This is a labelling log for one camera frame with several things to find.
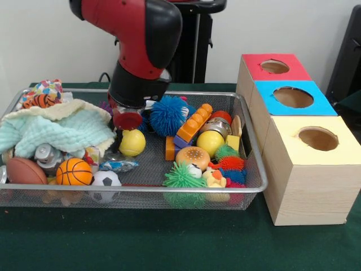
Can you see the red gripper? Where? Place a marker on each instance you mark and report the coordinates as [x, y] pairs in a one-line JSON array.
[[127, 121]]

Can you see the yellow ball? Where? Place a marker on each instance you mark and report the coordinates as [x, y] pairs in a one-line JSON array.
[[132, 144], [210, 142]]

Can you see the clear plastic bottle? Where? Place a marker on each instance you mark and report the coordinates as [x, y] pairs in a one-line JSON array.
[[118, 165]]

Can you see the cream knitted cloth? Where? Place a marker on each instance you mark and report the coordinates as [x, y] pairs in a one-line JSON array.
[[73, 107]]

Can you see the light blue knitted cloth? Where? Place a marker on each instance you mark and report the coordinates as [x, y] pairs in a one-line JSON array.
[[62, 132]]

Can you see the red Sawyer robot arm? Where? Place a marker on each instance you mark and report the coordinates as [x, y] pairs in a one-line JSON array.
[[146, 36]]

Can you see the shallow mesh bin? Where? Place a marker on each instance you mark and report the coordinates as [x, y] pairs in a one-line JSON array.
[[141, 197]]

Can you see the wooden box with three holes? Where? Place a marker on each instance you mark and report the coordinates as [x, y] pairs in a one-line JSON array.
[[310, 192]]

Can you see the small soccer ball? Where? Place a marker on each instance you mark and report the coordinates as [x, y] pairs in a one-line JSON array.
[[106, 179]]

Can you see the small orange basketball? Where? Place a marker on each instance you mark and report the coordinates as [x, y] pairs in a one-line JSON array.
[[74, 171]]

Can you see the blue spiky ball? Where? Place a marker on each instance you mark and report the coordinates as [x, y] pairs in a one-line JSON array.
[[169, 115]]

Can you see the green spiky ball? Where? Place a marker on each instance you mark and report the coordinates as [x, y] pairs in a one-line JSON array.
[[183, 178]]

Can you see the toy hamburger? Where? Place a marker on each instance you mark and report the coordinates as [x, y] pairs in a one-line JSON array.
[[193, 156]]

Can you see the orange and purple toy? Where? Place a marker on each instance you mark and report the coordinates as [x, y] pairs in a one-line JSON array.
[[194, 121]]

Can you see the brown red ball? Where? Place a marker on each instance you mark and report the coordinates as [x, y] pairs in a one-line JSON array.
[[26, 170]]

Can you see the dark green side tablecloth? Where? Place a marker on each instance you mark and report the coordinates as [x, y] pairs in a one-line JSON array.
[[351, 105]]

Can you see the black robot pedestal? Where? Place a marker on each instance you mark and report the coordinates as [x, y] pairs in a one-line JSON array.
[[200, 56]]

